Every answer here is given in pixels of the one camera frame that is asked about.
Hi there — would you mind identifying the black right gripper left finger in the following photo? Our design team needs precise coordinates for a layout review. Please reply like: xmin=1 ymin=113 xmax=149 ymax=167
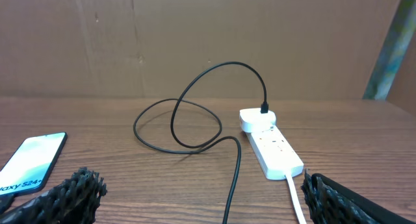
xmin=1 ymin=168 xmax=107 ymax=224

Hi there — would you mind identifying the white power strip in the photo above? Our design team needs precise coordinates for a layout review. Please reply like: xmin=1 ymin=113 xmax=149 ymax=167
xmin=246 ymin=125 xmax=304 ymax=180

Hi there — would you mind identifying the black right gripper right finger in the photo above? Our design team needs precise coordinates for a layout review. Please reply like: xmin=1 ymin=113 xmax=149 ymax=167
xmin=301 ymin=173 xmax=415 ymax=224

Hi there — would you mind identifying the Galaxy S24 smartphone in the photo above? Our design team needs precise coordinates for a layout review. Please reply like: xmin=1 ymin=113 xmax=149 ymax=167
xmin=1 ymin=132 xmax=68 ymax=197

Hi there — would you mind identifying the brown cardboard backdrop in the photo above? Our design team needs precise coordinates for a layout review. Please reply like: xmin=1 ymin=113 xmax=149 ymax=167
xmin=1 ymin=0 xmax=402 ymax=100

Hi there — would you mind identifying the black USB charging cable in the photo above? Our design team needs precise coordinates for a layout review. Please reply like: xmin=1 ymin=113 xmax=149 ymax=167
xmin=0 ymin=61 xmax=270 ymax=224

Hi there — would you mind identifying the white power strip cord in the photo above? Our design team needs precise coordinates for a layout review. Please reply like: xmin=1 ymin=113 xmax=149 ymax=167
xmin=285 ymin=173 xmax=308 ymax=224

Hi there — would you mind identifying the white charger plug adapter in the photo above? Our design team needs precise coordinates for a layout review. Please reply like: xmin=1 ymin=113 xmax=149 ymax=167
xmin=239 ymin=108 xmax=277 ymax=133

